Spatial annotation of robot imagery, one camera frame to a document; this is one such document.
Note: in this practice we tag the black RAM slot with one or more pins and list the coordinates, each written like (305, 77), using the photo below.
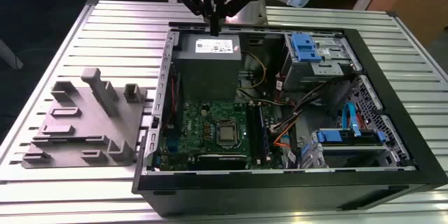
(249, 134)
(257, 134)

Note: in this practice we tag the blue drive carrier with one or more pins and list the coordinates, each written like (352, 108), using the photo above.
(303, 48)

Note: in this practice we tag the grey power supply unit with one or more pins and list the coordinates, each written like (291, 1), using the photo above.
(207, 77)

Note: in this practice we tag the metal drive cage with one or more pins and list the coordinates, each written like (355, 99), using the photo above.
(325, 70)

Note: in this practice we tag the green motherboard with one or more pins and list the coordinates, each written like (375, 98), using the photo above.
(196, 111)

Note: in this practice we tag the silver CPU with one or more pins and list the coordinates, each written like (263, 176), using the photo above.
(227, 134)

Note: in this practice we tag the grey chair leg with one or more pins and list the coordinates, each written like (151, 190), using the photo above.
(11, 56)

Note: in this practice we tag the hard disk in blue carrier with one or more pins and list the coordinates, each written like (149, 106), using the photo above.
(332, 136)

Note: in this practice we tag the grey parts rack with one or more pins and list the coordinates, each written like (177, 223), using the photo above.
(80, 127)

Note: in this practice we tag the black graphics card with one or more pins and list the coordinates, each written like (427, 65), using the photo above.
(220, 161)

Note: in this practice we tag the metal disk bay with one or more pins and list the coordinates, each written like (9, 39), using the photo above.
(353, 151)

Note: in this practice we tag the black PC case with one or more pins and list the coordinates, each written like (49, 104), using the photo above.
(244, 195)

